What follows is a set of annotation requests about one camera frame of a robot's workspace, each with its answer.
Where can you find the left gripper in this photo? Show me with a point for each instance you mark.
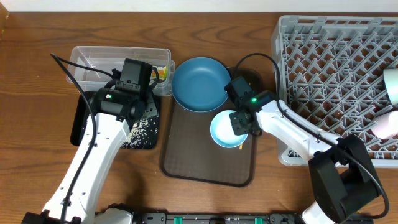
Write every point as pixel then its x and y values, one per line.
pixel 152 109

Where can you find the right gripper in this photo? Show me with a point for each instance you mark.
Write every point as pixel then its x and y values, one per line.
pixel 237 129

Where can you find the light blue bowl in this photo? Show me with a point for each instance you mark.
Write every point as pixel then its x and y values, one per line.
pixel 222 133

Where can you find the yellow snack wrapper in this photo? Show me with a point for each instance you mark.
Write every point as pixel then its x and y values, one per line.
pixel 160 72

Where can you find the rice pile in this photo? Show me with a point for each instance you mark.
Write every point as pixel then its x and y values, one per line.
pixel 145 136

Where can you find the dark blue plate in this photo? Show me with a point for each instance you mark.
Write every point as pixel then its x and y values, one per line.
pixel 198 84

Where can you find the pink cup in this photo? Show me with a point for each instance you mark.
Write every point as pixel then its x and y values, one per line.
pixel 385 126

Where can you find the mint green bowl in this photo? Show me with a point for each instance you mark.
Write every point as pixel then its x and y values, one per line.
pixel 391 82

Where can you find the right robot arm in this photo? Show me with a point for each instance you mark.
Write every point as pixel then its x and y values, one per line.
pixel 342 175

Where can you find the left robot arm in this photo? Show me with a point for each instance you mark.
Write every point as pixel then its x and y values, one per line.
pixel 112 115

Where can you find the grey dishwasher rack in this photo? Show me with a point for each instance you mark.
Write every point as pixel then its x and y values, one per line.
pixel 330 70

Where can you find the black tray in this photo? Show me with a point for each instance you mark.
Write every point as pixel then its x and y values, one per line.
pixel 79 123

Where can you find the clear plastic bin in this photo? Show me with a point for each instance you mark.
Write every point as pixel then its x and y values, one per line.
pixel 106 58

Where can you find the brown serving tray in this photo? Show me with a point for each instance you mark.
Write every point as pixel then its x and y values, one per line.
pixel 190 152

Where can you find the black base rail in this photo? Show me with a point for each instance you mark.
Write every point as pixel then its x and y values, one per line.
pixel 162 218

